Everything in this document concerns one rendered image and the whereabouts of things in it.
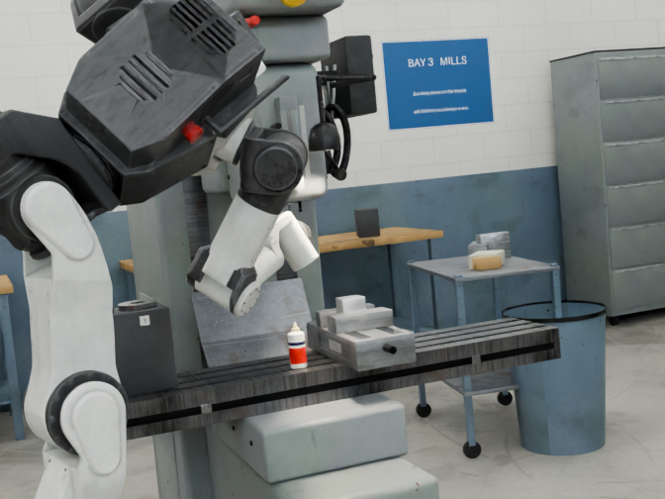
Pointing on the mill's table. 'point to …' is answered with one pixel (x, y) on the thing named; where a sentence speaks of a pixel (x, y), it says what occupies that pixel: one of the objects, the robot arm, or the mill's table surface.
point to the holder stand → (143, 347)
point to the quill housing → (306, 108)
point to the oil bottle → (297, 348)
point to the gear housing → (293, 39)
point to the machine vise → (361, 344)
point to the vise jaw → (359, 320)
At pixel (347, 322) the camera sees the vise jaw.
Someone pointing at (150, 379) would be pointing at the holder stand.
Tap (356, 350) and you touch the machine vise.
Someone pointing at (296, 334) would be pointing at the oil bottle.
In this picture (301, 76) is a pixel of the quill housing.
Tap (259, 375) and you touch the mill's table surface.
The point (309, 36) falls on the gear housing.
